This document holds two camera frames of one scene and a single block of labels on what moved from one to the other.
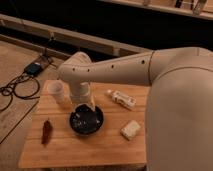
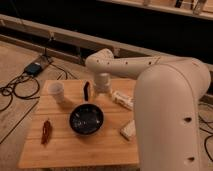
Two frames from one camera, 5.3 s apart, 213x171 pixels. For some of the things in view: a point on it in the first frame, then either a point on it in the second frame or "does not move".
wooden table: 105,147 does not move
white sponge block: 130,130 does not move
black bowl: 86,121 does not move
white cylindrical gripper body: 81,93 → 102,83
